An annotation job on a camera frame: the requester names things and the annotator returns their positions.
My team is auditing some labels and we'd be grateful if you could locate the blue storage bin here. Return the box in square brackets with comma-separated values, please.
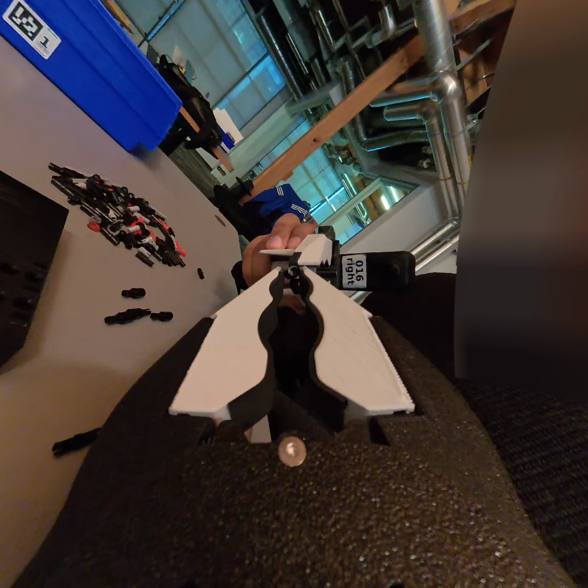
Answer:
[0, 0, 183, 154]

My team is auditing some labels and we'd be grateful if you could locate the silver ventilation duct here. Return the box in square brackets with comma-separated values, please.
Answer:
[367, 0, 474, 221]

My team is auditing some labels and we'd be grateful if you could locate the black office chair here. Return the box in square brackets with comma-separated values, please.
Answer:
[212, 177, 276, 239]

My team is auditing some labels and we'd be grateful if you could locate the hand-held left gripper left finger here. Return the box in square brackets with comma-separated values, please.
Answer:
[168, 269, 285, 425]

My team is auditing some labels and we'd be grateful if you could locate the person's right forearm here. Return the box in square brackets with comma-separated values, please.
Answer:
[360, 272, 455, 382]

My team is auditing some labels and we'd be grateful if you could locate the wooden ceiling beam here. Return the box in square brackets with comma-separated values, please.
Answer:
[239, 34, 425, 205]

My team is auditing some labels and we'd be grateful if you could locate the blue striped jacket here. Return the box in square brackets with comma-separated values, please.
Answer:
[243, 183, 318, 228]

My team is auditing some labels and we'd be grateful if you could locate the black backpack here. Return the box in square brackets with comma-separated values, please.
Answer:
[156, 55, 223, 152]

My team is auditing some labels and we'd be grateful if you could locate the person's right hand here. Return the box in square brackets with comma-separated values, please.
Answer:
[240, 213, 319, 289]

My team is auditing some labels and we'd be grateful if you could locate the pile of small plastic pins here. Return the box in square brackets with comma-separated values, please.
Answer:
[48, 162, 188, 268]

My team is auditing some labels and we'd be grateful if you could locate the black perforated plastic block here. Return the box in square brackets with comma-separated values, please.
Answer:
[0, 171, 70, 366]

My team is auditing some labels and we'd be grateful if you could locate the long black joined pin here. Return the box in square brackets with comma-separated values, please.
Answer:
[104, 309, 151, 326]

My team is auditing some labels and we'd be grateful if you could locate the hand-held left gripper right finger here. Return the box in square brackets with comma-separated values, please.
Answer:
[298, 268, 416, 432]

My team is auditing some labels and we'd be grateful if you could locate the wooden background desk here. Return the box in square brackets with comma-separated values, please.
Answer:
[178, 106, 236, 173]

